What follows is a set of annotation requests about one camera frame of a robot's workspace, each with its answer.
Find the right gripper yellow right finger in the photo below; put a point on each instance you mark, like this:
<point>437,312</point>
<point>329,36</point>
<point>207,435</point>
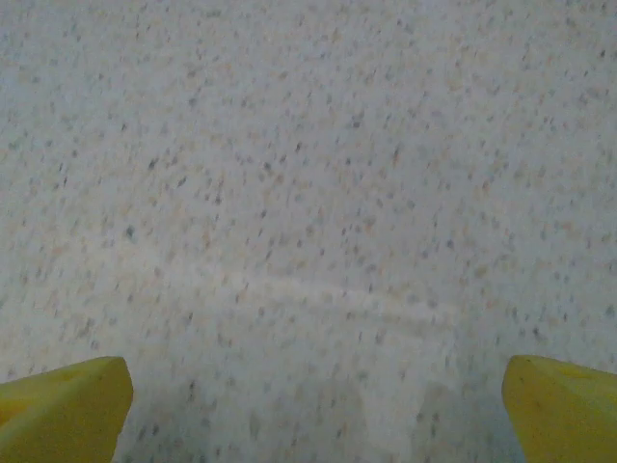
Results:
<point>564,415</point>

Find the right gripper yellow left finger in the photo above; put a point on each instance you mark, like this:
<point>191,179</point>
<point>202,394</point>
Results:
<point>62,415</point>

